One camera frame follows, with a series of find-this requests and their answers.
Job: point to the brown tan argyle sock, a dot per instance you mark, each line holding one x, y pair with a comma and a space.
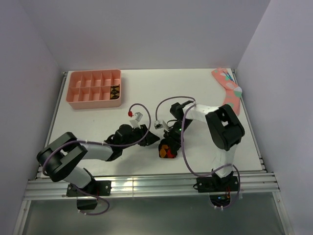
114, 92

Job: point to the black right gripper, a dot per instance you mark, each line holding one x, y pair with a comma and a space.
176, 140

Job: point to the pink patterned sock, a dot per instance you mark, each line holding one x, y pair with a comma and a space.
233, 92

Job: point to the pink divided organizer tray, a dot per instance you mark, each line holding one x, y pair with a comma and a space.
91, 89

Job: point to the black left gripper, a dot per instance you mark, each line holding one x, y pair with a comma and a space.
150, 138

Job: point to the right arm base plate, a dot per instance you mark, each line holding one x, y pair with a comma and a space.
216, 184

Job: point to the red yellow argyle sock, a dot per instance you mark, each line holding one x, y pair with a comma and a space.
167, 150

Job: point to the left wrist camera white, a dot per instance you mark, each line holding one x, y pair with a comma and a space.
135, 119

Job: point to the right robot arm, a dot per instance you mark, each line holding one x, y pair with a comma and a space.
225, 129

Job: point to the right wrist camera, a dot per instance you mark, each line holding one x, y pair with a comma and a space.
161, 124

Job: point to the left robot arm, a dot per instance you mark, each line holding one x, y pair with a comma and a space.
60, 159

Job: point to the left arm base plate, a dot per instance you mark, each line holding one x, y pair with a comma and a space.
98, 188

